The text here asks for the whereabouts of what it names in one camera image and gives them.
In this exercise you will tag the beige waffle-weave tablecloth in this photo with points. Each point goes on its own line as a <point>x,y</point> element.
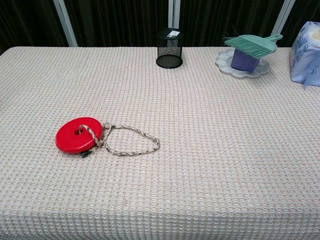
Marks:
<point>160,150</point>

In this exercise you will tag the purple plastic cup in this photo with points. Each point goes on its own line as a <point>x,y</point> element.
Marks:
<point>242,62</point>

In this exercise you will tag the white flower-shaped palette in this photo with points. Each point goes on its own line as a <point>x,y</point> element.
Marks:
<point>225,62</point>

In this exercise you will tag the white frame post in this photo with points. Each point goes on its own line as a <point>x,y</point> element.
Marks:
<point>65,22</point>
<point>282,18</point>
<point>174,15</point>

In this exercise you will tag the blue tissue pack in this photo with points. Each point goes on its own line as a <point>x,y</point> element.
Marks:
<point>303,60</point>

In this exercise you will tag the green hand brush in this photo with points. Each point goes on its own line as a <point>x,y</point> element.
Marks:
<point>246,45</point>

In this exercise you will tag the red plastic disc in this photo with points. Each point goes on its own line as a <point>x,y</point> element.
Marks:
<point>71,140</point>

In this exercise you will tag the green dustpan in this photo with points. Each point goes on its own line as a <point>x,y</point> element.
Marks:
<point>271,42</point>

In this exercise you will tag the black mesh pen holder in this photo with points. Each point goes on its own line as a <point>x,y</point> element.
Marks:
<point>169,51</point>

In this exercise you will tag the dark curtain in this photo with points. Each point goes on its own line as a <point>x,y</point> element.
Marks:
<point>120,22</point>

